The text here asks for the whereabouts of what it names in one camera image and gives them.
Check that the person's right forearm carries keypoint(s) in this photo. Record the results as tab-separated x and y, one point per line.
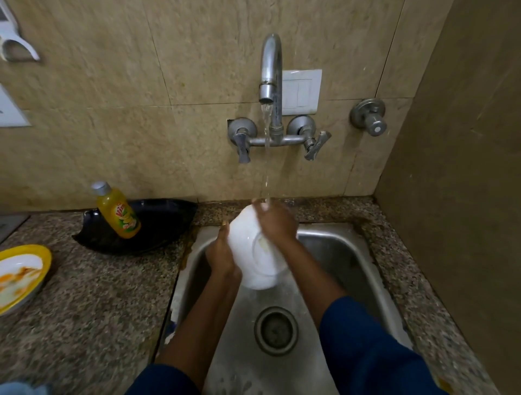
358	350

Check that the steel sink drain strainer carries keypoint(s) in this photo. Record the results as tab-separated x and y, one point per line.
276	331

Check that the steel wall faucet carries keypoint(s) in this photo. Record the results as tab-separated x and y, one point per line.
272	57

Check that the blue plastic bowl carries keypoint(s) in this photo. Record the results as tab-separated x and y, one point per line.
20	388

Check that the white hanging peeler grater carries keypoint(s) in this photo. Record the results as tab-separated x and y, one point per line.
8	30

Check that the steel wall valve knob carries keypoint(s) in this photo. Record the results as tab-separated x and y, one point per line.
368	116

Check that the person's right hand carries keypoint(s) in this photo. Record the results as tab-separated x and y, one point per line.
279	226

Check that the stainless steel sink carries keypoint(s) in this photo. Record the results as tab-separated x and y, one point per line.
244	358

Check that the white power socket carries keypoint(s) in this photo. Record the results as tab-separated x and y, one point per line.
10	110

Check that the yellow rimmed plate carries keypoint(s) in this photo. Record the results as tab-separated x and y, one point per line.
42	260

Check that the yellow dish soap bottle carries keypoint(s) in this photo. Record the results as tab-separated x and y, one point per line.
120	213

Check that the white scalloped bowl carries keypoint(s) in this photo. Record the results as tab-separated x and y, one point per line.
248	240

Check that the person's left forearm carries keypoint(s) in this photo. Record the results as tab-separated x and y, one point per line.
195	342

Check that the white switch plate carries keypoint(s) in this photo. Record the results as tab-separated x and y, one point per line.
303	91

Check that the person's left hand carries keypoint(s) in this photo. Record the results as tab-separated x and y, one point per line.
222	258

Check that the black leaf-shaped tray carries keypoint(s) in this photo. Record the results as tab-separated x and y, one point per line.
167	221

